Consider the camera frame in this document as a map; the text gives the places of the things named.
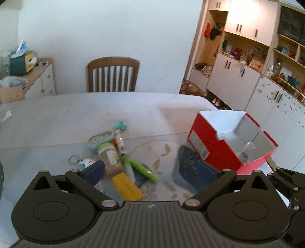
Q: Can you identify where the red cardboard shoe box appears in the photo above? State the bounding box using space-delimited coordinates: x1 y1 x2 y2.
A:
187 110 279 176

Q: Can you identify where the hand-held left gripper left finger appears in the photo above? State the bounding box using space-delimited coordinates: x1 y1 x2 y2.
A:
33 160 119 211

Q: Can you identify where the black hanging bag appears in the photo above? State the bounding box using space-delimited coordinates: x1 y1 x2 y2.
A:
210 24 224 40

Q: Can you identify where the yellow rectangular box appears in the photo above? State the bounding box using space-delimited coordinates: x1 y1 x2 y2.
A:
112 172 144 201

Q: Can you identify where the white rabbit keychain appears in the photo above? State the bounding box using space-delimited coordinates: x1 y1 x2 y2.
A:
69 155 98 169

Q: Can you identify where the green-lidded spice jar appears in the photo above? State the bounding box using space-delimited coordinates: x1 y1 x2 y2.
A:
98 143 124 178

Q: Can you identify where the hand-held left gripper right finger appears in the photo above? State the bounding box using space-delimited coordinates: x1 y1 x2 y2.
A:
182 159 274 211

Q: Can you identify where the bright green tube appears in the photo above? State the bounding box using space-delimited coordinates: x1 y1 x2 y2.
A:
130 160 159 184

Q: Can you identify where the teal pom-pom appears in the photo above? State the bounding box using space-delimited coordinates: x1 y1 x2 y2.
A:
114 120 128 131

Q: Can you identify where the crumpled white tissue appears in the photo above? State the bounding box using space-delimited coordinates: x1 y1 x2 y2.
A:
1 110 13 124

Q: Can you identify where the small clear plastic bottle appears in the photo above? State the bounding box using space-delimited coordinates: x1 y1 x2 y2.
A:
239 142 256 164

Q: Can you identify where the white tube with red print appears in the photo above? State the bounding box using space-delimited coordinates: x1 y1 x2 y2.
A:
112 129 129 165

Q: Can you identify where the green and yellow tissue box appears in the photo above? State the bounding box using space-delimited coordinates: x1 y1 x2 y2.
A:
10 50 39 76

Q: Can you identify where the crumpled plastic bag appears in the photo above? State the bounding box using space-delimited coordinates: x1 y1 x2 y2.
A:
0 76 29 89

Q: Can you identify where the clear glass jar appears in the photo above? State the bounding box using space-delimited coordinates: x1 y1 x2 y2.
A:
0 49 11 79

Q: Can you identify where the white wall cabinet unit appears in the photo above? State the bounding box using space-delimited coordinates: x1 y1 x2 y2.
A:
188 0 305 172

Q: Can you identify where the small white bottle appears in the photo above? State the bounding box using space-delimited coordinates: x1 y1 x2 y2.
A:
124 162 136 180

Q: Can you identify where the brown wooden chair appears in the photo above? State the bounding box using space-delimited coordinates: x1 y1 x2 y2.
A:
87 57 140 93

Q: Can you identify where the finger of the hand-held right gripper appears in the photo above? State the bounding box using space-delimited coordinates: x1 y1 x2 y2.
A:
268 167 305 215

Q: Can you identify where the light blue oval case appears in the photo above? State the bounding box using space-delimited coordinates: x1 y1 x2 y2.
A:
87 130 116 149

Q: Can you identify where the white wooden sideboard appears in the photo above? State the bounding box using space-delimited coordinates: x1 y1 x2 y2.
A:
0 58 56 104

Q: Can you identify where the brown cardboard box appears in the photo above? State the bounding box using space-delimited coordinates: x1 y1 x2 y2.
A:
0 86 25 104

